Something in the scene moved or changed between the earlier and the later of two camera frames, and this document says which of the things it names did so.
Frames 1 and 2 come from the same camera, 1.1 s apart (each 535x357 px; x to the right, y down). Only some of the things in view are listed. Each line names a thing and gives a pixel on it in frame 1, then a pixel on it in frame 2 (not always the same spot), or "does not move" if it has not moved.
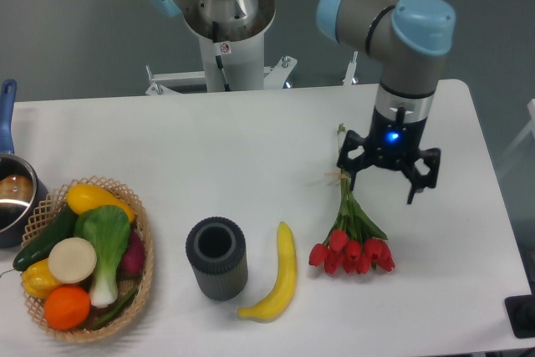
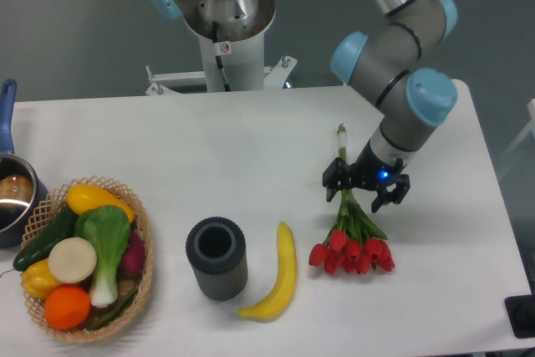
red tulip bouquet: x=356 y=244 does not move
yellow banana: x=284 y=288 does not move
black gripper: x=393 y=142 to x=369 y=170
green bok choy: x=108 y=229 does not move
